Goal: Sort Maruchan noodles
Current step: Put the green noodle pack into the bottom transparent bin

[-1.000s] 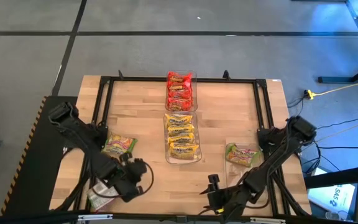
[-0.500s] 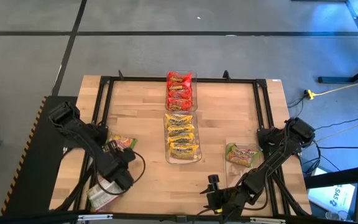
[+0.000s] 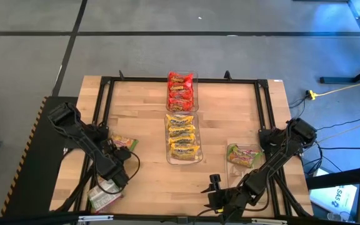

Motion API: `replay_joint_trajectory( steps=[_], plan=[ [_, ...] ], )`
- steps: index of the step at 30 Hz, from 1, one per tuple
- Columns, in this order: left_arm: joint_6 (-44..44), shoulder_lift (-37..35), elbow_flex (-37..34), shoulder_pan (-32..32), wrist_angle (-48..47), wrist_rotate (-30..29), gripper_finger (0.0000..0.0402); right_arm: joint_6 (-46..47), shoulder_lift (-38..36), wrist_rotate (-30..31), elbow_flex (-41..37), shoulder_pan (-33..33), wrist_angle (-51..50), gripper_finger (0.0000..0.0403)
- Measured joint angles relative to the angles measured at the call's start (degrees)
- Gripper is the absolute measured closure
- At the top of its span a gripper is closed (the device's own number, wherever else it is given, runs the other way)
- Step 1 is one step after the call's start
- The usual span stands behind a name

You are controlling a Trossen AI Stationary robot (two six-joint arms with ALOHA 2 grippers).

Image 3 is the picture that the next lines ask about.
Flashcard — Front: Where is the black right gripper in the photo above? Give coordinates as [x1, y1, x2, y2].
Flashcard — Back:
[200, 174, 249, 216]

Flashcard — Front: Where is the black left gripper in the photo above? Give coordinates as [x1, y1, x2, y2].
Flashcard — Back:
[104, 139, 134, 164]

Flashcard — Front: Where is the green lime chili shrimp pack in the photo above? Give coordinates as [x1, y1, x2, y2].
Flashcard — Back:
[226, 144, 263, 169]
[87, 177, 124, 214]
[110, 133, 139, 152]

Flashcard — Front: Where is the yellow Maruchan creamy chicken pack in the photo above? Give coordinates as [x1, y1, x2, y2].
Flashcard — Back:
[167, 124, 196, 138]
[169, 142, 201, 162]
[168, 133, 197, 145]
[166, 114, 195, 129]

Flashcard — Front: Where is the red Maruchan ramen pack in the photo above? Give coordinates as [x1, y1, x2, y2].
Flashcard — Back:
[167, 98, 195, 113]
[168, 90, 195, 101]
[168, 81, 194, 94]
[167, 71, 194, 84]

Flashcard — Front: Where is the clear plastic storage bin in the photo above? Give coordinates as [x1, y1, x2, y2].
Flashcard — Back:
[166, 70, 199, 113]
[226, 142, 264, 188]
[164, 112, 204, 166]

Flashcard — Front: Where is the black hazard-striped floor mat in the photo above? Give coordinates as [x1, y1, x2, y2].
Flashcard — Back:
[0, 96, 84, 218]

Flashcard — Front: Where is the white printed cardboard box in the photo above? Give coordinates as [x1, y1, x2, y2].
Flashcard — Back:
[309, 183, 359, 217]

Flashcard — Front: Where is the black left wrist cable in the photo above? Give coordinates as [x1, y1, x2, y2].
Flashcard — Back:
[117, 151, 141, 190]

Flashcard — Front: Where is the silver mounting bracket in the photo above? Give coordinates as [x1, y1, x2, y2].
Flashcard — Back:
[78, 214, 114, 223]
[251, 218, 289, 225]

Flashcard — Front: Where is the black metal table frame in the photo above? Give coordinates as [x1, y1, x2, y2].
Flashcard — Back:
[51, 70, 314, 219]

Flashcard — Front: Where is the black floor cable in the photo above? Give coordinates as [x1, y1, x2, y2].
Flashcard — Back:
[319, 146, 360, 151]
[288, 96, 309, 109]
[316, 114, 360, 131]

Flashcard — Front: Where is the yellow extension cord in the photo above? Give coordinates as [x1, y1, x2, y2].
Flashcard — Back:
[306, 76, 360, 101]

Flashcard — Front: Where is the black desk leg frame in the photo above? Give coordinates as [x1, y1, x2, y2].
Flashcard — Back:
[319, 0, 360, 85]

